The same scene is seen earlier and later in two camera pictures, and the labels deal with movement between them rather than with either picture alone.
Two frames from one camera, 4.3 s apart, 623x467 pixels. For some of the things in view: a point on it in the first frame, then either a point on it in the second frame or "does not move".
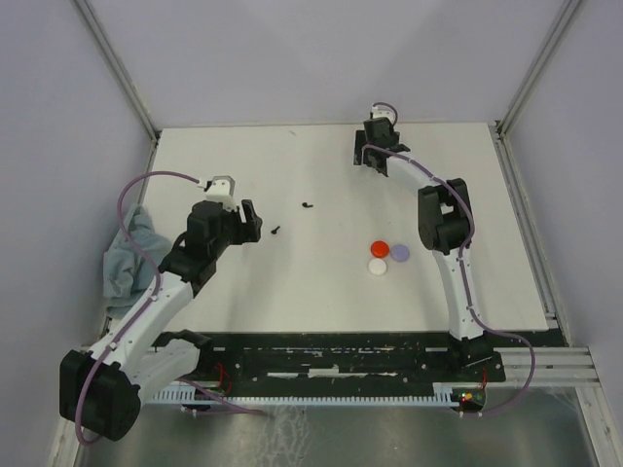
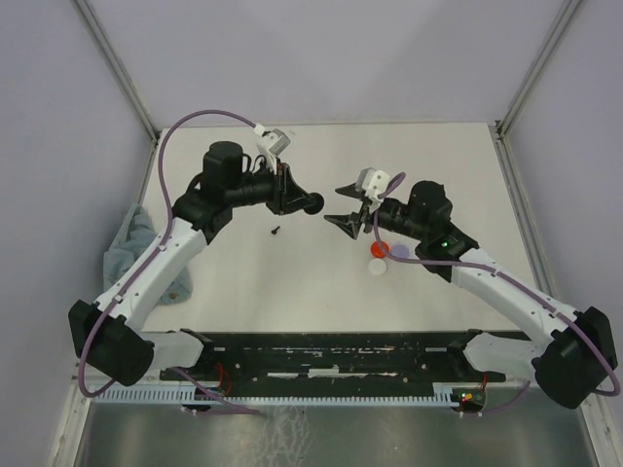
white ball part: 377,267 does not move
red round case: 380,249 does not move
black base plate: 347,359 does not move
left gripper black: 248,232 -> 288,196
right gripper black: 360,141 -> 350,224
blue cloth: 127,270 does not move
